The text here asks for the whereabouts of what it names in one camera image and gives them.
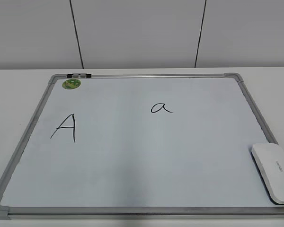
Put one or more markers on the round green magnet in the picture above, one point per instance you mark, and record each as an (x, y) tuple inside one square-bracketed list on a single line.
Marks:
[(71, 84)]

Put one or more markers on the white board with grey frame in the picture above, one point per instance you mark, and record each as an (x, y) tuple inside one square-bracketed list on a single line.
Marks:
[(139, 146)]

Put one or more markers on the white board eraser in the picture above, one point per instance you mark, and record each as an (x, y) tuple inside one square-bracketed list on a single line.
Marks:
[(269, 158)]

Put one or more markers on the black grey board clip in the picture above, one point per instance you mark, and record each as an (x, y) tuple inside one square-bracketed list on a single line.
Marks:
[(79, 75)]

